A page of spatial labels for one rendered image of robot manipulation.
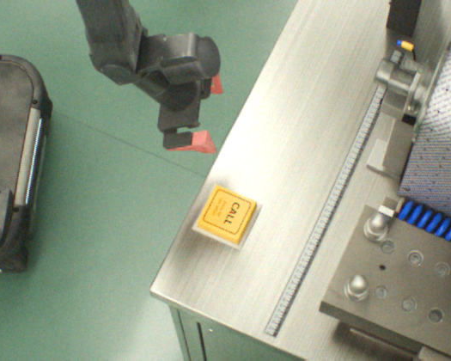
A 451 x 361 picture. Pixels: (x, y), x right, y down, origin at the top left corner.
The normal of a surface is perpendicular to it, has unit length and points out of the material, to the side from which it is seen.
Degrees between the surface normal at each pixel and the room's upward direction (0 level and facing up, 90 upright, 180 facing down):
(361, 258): 0
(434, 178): 90
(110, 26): 84
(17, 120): 0
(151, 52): 29
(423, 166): 90
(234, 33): 0
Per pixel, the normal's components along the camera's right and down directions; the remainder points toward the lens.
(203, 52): 0.86, -0.11
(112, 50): -0.04, 0.93
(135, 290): -0.01, -0.37
